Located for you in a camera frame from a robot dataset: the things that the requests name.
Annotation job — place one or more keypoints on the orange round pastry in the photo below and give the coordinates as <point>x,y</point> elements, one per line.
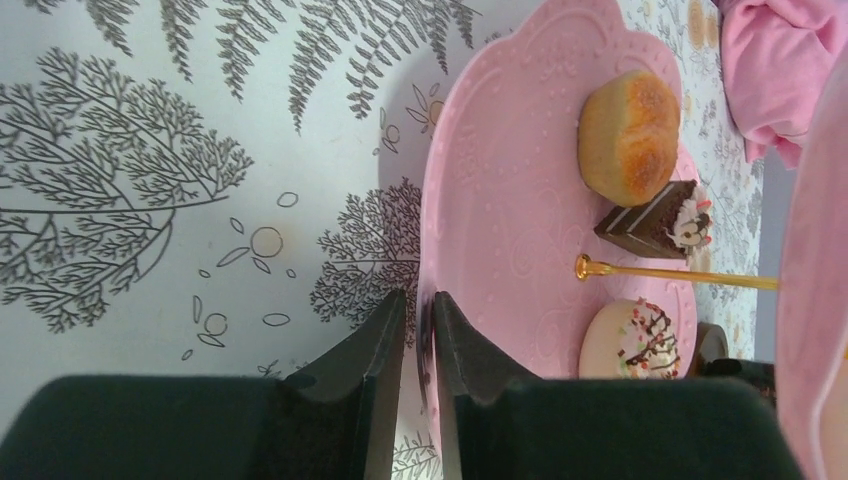
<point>627,143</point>

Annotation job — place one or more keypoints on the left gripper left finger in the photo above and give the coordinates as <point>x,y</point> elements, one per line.
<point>339,413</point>

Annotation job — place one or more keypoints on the floral tablecloth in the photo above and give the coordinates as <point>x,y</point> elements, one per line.
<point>213,188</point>

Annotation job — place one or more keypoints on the chocolate drizzle donut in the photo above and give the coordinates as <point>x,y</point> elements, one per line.
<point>630,339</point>

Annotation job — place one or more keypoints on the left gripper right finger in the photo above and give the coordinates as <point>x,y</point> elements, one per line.
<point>473,374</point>

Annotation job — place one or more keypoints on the black mug white inside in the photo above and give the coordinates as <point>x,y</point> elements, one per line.
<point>711,359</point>

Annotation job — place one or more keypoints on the chocolate cake piece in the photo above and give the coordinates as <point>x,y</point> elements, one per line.
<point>675,224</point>

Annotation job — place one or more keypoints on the pink three-tier cake stand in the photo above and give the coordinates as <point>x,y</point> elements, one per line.
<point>504,207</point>

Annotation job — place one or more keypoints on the pink cloth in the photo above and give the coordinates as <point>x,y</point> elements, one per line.
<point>776,57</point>

